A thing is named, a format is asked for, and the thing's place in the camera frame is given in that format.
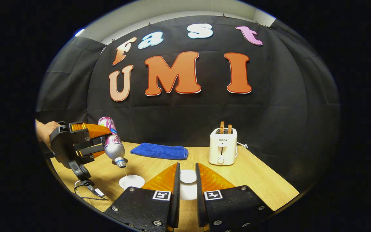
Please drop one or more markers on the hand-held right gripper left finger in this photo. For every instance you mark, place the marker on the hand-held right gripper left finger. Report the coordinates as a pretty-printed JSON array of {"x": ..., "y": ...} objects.
[{"x": 175, "y": 199}]

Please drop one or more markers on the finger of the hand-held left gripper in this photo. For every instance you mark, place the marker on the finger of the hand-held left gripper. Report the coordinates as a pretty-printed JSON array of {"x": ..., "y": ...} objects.
[
  {"x": 95, "y": 130},
  {"x": 90, "y": 151}
]

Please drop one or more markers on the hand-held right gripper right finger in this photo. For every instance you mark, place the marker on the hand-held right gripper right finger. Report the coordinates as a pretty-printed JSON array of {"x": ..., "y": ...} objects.
[{"x": 200, "y": 199}]

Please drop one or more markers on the silver water bottle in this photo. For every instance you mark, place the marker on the silver water bottle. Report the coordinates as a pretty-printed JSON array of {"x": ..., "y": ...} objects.
[{"x": 113, "y": 145}]

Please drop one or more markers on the white teacup lid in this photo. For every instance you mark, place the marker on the white teacup lid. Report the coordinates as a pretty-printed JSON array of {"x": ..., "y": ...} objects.
[{"x": 188, "y": 176}]

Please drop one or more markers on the dark round coaster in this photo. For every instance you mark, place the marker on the dark round coaster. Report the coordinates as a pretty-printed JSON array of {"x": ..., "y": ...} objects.
[{"x": 126, "y": 160}]

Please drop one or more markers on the white teacup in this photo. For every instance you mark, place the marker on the white teacup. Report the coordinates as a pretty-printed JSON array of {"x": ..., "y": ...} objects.
[{"x": 130, "y": 180}]

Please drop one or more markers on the white saucer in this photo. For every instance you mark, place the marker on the white saucer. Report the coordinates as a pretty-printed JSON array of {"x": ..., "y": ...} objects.
[{"x": 129, "y": 188}]

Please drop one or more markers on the blue towel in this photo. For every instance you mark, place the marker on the blue towel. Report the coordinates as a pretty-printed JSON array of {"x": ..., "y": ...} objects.
[{"x": 159, "y": 151}]

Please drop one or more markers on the white toaster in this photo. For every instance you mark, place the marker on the white toaster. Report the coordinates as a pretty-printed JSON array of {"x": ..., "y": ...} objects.
[{"x": 222, "y": 148}]

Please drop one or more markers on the toasted bread slice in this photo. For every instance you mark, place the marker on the toasted bread slice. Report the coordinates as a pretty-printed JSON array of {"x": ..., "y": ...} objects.
[
  {"x": 229, "y": 129},
  {"x": 222, "y": 127}
]

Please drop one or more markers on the black backdrop cloth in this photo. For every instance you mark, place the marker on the black backdrop cloth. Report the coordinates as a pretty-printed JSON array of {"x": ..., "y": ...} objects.
[{"x": 269, "y": 129}]

